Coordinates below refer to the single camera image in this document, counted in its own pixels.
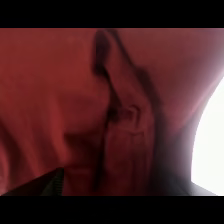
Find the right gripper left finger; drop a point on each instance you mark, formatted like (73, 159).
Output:
(40, 185)

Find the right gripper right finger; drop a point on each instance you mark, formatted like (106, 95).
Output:
(197, 190)

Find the red T-shirt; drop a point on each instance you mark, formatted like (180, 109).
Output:
(100, 83)

